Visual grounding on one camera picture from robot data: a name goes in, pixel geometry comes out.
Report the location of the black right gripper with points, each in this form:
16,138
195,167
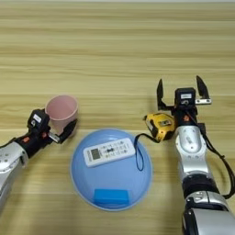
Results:
185,116

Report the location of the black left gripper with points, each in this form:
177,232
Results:
32,142

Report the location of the pink plastic cup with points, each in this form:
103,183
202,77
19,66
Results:
62,113

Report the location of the yellow black tape measure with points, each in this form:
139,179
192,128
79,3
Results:
160,125

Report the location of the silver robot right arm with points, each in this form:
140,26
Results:
195,171

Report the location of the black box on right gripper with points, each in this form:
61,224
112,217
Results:
185,97

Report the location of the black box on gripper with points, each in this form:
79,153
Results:
38,119
185,97

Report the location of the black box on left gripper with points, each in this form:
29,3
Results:
38,119

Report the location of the white remote control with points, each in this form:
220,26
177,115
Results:
108,152

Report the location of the blue round plate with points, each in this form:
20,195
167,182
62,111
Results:
113,180

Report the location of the blue rectangular block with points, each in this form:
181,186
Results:
111,197

